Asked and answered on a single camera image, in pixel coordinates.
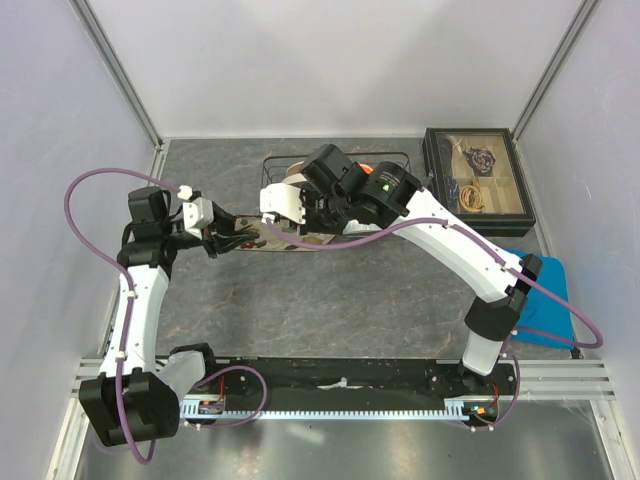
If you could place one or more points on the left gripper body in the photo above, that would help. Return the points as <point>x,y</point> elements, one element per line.
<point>210,238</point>

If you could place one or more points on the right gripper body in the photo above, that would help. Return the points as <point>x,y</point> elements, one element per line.
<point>324,214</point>

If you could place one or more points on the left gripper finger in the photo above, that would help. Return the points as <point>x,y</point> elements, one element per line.
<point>236,244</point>
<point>243,224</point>

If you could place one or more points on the square floral plate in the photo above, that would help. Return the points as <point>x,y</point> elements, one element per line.
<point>267,241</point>

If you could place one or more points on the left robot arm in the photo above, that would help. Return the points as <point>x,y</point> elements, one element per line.
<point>133,399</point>

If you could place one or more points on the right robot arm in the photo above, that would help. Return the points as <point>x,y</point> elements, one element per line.
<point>396,201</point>

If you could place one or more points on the white ribbed bowl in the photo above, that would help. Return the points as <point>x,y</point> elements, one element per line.
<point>354,228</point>

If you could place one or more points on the small cream plate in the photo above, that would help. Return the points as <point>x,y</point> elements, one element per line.
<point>293,170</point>

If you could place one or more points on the black glass-lid jewelry box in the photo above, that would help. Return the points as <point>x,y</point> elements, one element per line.
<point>476,175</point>

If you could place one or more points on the blue cloth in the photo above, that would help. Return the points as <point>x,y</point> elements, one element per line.
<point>542,314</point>

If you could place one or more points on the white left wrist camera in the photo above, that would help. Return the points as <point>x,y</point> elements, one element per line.
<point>197,211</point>

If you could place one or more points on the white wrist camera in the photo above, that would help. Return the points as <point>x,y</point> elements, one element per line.
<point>197,211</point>
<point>283,200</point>

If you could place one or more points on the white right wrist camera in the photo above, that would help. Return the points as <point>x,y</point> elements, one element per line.
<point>283,200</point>

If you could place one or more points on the black wire dish rack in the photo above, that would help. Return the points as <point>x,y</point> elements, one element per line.
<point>275,166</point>

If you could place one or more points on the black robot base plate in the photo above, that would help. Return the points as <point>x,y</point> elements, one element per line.
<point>302,385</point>

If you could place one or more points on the grey slotted cable duct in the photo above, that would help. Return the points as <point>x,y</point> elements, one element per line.
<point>197,411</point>

